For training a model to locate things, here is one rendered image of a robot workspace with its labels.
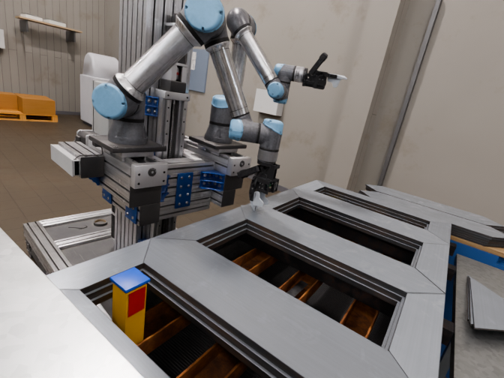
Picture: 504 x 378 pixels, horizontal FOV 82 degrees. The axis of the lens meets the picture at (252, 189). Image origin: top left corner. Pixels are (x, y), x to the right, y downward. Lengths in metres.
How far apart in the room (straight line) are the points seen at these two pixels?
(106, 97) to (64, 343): 0.85
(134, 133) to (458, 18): 3.19
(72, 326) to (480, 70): 3.51
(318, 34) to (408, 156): 1.87
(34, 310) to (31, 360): 0.07
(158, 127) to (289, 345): 1.12
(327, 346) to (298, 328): 0.07
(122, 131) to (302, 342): 0.97
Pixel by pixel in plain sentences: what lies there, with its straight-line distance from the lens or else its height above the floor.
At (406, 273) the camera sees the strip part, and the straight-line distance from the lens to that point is 1.06.
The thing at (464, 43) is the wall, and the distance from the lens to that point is 3.63.
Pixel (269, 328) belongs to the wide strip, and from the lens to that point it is 0.67.
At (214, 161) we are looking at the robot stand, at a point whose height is 0.95.
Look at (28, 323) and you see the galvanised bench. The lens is 0.40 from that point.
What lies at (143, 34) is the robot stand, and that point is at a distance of 1.48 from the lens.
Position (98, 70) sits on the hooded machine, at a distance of 7.31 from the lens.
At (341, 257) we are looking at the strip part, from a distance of 1.00.
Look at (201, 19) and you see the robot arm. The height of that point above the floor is 1.49.
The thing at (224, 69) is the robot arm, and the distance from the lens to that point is 1.17.
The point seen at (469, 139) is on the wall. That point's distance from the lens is 3.51.
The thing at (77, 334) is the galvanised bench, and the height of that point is 1.05.
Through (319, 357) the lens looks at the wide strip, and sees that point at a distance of 0.65.
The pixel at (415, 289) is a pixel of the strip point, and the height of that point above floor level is 0.86.
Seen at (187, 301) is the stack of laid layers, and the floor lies 0.85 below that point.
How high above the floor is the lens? 1.31
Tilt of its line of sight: 18 degrees down
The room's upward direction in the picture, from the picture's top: 10 degrees clockwise
